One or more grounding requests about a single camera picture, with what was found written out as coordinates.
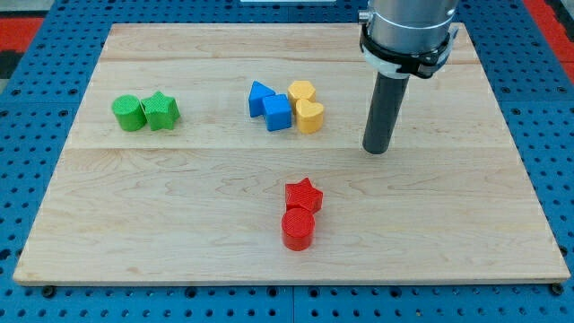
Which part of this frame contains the blue cube block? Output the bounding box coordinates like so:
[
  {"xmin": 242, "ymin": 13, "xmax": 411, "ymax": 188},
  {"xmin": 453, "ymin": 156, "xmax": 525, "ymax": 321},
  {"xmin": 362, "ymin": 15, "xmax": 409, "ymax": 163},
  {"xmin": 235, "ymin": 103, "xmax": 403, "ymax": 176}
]
[{"xmin": 263, "ymin": 94, "xmax": 291, "ymax": 132}]

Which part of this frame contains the yellow hexagon block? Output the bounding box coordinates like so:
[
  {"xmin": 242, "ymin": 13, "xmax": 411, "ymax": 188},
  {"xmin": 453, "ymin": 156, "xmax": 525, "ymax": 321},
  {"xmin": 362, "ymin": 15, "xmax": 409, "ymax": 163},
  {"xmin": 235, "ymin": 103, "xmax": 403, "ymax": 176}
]
[{"xmin": 287, "ymin": 80, "xmax": 317, "ymax": 111}]

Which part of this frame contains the red star block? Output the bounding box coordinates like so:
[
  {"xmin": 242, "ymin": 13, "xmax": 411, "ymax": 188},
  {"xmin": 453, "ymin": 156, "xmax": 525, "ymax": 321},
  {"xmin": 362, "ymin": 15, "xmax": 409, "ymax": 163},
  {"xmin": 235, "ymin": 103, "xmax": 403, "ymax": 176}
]
[{"xmin": 285, "ymin": 178, "xmax": 324, "ymax": 214}]

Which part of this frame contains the green cylinder block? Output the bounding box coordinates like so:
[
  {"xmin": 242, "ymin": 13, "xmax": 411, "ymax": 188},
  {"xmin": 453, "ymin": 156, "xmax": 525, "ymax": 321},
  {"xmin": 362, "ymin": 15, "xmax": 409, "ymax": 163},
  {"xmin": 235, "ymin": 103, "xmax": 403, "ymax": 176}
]
[{"xmin": 111, "ymin": 94, "xmax": 147, "ymax": 132}]

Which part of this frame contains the light wooden board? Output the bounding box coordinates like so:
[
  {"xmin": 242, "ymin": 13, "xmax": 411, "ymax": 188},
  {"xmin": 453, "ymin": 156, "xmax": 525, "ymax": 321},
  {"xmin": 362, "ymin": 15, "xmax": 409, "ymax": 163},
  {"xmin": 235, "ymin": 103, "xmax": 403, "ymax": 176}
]
[{"xmin": 13, "ymin": 24, "xmax": 570, "ymax": 286}]

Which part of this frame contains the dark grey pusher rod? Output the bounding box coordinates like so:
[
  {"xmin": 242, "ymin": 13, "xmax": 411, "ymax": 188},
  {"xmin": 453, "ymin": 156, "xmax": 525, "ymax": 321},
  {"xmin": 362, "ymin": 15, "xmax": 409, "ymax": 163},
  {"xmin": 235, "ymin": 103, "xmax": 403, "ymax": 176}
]
[{"xmin": 362, "ymin": 74, "xmax": 409, "ymax": 154}]

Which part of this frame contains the yellow heart block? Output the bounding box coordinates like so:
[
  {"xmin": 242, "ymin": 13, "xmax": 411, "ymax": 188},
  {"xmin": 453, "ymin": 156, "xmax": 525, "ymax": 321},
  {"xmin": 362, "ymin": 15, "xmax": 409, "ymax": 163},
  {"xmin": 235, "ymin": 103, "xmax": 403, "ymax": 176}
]
[{"xmin": 295, "ymin": 99, "xmax": 325, "ymax": 134}]

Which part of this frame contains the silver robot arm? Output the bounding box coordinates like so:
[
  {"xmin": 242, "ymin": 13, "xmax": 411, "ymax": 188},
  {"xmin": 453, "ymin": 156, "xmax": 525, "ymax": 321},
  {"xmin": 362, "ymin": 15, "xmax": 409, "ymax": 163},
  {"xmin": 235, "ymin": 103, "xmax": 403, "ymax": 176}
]
[{"xmin": 358, "ymin": 0, "xmax": 458, "ymax": 79}]

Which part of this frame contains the blue triangle block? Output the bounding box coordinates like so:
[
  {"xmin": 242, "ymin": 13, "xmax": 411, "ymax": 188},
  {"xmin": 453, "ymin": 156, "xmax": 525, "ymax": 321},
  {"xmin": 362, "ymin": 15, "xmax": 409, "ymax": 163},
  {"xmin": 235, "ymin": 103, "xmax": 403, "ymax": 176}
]
[{"xmin": 248, "ymin": 81, "xmax": 276, "ymax": 118}]

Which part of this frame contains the red cylinder block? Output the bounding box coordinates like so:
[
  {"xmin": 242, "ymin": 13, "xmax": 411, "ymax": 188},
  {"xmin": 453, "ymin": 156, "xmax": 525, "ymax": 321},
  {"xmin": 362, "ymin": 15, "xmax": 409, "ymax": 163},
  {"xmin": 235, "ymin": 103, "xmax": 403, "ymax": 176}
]
[{"xmin": 281, "ymin": 207, "xmax": 316, "ymax": 251}]

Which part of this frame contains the green star block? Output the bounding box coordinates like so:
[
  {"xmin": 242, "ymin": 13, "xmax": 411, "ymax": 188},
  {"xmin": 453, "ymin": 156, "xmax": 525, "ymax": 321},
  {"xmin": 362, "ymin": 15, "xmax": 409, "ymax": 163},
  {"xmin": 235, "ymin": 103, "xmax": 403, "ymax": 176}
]
[{"xmin": 142, "ymin": 91, "xmax": 180, "ymax": 131}]

